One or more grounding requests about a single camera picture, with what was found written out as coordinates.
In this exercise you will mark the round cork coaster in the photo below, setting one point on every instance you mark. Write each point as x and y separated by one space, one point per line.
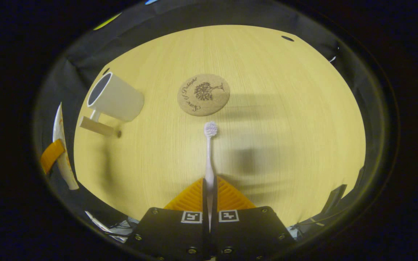
203 95

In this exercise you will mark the white toothpaste tube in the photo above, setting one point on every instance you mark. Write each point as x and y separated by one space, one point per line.
65 170

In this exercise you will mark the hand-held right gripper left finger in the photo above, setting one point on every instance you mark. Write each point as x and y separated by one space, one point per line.
169 235

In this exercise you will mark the white toothbrush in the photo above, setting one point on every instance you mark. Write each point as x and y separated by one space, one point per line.
209 159

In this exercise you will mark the black backdrop cloth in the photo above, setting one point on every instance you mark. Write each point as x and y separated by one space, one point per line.
74 50

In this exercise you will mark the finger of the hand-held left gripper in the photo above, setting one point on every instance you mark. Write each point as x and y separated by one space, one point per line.
52 155

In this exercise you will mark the light wooden desktop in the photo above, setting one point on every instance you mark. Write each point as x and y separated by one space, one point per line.
285 145

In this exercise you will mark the white cup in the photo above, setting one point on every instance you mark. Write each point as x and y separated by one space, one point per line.
120 99

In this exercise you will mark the dark grey object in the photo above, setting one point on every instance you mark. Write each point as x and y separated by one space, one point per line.
334 197

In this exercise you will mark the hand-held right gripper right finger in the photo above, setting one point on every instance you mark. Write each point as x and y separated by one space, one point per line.
249 235

